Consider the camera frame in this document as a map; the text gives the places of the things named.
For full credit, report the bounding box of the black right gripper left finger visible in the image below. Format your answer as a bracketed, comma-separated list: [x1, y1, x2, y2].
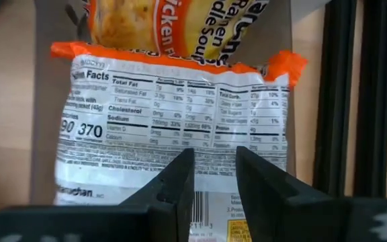
[0, 147, 196, 242]

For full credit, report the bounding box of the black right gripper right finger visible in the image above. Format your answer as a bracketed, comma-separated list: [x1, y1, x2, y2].
[235, 145, 387, 242]

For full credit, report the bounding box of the orange chicken ramen pack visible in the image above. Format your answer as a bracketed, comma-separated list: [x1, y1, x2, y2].
[50, 40, 308, 242]
[85, 0, 270, 67]

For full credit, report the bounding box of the brown plastic bin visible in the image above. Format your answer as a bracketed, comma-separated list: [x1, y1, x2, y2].
[28, 0, 297, 206]

